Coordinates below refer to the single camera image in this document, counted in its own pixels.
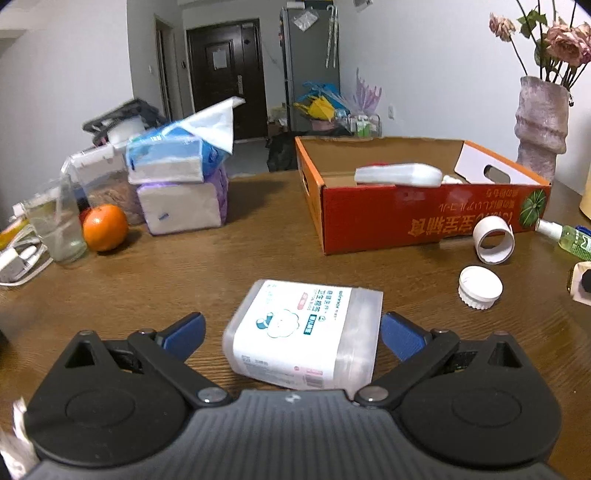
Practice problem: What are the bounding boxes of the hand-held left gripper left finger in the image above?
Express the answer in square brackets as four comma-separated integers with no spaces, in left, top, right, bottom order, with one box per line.
[65,312,232,409]

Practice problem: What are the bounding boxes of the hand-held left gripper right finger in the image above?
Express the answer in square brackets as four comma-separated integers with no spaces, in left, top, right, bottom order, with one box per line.
[353,312,526,409]

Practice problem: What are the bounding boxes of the white cotton swab box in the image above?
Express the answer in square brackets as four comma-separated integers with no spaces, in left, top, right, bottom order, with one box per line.
[222,279,384,392]

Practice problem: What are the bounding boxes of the red cardboard box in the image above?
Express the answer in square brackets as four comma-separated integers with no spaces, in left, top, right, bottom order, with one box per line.
[294,135,553,256]

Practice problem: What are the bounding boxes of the white tape roll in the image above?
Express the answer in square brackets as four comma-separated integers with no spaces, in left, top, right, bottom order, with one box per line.
[473,215,516,265]

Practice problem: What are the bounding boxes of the red white lint brush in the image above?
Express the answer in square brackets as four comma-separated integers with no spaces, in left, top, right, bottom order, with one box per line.
[353,162,443,188]

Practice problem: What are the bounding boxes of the cream square box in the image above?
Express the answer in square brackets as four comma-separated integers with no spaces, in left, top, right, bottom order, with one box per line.
[566,260,591,306]

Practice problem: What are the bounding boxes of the green spray bottle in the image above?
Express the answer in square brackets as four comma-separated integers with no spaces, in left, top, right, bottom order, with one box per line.
[534,219,591,260]

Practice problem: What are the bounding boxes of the small white bottle cap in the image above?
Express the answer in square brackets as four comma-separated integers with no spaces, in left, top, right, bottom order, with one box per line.
[458,266,504,311]

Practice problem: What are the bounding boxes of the purple white tissue pack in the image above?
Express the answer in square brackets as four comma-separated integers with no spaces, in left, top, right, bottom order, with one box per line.
[137,164,230,237]

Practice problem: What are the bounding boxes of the orange fruit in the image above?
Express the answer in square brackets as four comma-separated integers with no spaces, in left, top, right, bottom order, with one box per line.
[82,204,129,253]

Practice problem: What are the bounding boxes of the clear drinking glass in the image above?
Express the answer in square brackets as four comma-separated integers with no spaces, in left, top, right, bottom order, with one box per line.
[22,178,89,264]

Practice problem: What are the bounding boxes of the clear food container white lid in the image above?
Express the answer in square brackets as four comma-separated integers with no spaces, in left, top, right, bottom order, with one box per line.
[62,144,145,227]

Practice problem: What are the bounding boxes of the blue tissue pack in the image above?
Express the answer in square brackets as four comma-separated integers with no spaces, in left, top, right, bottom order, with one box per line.
[125,96,246,184]

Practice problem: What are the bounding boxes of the black floor bag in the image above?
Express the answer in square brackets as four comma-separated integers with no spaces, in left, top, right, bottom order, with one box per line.
[266,128,352,173]

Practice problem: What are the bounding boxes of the purple feather decoration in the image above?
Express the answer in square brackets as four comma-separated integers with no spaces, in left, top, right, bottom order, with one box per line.
[353,68,383,116]

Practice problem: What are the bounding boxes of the blue yellow bag pile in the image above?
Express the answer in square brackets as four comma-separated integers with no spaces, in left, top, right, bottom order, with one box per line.
[294,80,352,123]

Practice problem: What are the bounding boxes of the pink stone vase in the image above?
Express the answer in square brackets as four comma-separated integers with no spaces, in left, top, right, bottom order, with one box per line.
[516,75,574,182]

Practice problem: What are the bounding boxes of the dark brown door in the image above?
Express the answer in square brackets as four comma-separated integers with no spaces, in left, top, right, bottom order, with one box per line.
[185,19,269,140]

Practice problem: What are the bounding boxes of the grey refrigerator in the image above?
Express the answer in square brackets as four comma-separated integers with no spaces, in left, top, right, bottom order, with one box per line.
[279,5,342,133]

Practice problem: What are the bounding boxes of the white hanging umbrella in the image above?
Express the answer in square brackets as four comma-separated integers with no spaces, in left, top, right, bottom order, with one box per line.
[325,5,341,69]

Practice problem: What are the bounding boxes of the dried pink roses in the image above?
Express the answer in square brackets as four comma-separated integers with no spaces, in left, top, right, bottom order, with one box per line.
[488,0,591,91]

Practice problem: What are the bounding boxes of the white charger with cable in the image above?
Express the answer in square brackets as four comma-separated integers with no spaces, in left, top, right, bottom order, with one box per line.
[0,220,54,290]

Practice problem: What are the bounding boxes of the wire cart with bottles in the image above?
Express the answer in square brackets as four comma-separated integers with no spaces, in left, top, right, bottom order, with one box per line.
[344,111,383,138]

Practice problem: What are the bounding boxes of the black strapped gear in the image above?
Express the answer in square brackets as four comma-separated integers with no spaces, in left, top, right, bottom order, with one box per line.
[82,98,165,145]

